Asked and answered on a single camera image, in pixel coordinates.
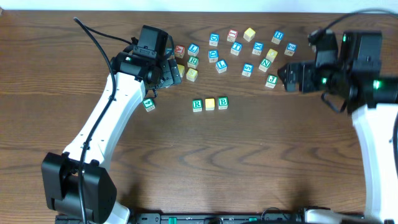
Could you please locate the blue L block lower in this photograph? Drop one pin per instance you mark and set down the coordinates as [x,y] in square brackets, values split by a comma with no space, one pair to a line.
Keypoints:
[221,66]

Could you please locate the blue l block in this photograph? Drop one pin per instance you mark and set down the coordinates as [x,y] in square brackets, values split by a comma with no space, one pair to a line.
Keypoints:
[193,49]
[221,66]

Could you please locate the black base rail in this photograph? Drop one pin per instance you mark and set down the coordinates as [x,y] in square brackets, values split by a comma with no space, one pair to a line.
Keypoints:
[269,217]

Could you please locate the blue D block upper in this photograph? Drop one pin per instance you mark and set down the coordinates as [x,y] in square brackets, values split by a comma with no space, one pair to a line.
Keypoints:
[214,39]

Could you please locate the blue T block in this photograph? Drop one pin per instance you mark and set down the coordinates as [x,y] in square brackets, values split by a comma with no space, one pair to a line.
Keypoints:
[236,48]

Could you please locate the blue D block lower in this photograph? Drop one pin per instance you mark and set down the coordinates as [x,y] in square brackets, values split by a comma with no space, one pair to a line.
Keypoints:
[213,56]

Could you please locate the yellow block top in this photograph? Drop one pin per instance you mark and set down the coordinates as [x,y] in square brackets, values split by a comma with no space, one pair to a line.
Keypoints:
[249,34]

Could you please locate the red I block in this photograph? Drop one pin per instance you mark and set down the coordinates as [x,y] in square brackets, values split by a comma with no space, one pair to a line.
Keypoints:
[232,35]

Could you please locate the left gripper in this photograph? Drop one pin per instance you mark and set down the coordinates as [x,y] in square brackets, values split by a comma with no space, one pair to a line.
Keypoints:
[173,72]

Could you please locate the green 4 block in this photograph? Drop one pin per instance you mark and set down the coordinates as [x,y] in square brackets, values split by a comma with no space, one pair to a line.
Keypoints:
[149,104]

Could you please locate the blue H block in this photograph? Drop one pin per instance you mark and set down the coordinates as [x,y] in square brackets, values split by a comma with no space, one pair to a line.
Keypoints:
[277,37]

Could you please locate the green B block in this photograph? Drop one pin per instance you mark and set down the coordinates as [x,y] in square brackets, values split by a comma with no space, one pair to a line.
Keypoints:
[223,103]

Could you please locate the blue P block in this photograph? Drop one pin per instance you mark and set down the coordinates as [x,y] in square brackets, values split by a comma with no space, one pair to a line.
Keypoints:
[170,52]

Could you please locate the red A block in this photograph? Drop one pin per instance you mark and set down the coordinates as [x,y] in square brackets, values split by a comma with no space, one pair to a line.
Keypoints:
[179,51]

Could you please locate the blue d block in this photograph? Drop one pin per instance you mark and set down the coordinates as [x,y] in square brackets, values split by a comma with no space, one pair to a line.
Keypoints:
[213,56]
[214,39]

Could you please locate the green J block right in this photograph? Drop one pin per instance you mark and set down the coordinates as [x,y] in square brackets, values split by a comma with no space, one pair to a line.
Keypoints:
[271,81]

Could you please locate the blue 2 block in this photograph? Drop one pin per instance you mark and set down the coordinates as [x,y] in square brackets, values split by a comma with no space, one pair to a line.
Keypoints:
[290,49]

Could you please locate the blue L block upper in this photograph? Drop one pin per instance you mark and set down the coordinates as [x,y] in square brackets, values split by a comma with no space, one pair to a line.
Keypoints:
[193,49]

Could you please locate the green N block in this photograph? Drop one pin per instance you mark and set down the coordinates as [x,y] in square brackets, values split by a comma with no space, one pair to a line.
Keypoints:
[264,65]

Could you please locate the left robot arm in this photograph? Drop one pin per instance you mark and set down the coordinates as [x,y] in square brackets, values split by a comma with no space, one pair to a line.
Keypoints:
[76,182]

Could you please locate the yellow O block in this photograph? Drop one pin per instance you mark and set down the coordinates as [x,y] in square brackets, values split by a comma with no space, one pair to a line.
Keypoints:
[209,104]

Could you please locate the blue X block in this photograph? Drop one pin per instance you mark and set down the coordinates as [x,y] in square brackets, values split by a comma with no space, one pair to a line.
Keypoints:
[257,48]

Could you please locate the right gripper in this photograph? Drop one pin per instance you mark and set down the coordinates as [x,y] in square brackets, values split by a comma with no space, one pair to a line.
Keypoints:
[311,70]

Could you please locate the green r block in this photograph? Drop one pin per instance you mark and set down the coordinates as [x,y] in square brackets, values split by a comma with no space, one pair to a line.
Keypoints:
[193,62]
[197,105]

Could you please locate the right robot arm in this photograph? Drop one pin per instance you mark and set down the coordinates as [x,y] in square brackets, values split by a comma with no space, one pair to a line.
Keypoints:
[348,75]

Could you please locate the blue 5 block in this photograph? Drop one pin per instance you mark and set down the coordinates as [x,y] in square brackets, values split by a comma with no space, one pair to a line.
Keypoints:
[247,70]

